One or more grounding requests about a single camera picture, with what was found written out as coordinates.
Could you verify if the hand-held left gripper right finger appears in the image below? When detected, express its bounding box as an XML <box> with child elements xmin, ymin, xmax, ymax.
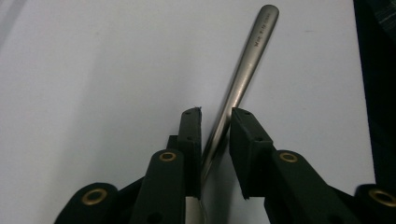
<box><xmin>229</xmin><ymin>106</ymin><xmax>276</xmax><ymax>201</ymax></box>

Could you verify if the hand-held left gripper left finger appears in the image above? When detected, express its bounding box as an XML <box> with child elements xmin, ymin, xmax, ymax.
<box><xmin>167</xmin><ymin>106</ymin><xmax>203</xmax><ymax>201</ymax></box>

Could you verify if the metal fork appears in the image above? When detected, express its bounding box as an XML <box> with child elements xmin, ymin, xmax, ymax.
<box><xmin>199</xmin><ymin>4</ymin><xmax>280</xmax><ymax>191</ymax></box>

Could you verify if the white table mat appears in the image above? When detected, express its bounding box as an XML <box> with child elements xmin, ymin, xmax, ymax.
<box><xmin>0</xmin><ymin>0</ymin><xmax>376</xmax><ymax>224</ymax></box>

